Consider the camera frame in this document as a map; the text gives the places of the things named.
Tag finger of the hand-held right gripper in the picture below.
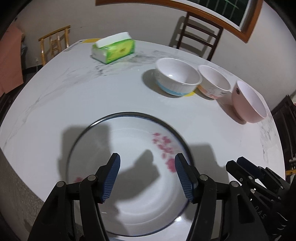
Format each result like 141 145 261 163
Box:
225 160 281 205
236 156 290 189

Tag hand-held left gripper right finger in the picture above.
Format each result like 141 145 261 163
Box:
174 153 270 241

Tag salmon cloth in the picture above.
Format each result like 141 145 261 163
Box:
0 24 25 93

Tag green tissue box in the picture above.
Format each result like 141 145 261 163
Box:
92 32 135 64

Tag white bowl with blue band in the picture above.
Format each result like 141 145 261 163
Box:
155 58 203 96

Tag brown framed barred window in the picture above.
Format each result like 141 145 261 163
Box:
95 0 263 43

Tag stacked dark wooden chairs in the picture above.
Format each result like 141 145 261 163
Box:
270 94 296 176

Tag dark wooden slat chair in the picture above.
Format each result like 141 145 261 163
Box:
177 11 224 62

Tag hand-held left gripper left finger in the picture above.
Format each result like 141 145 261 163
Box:
28 153 121 241

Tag white bowl with orange band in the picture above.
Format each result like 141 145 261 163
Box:
197 65 232 100

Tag white plate with pink flowers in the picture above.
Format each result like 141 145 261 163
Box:
65 112 193 240

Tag large pink bowl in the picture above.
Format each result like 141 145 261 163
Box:
232 80 267 123

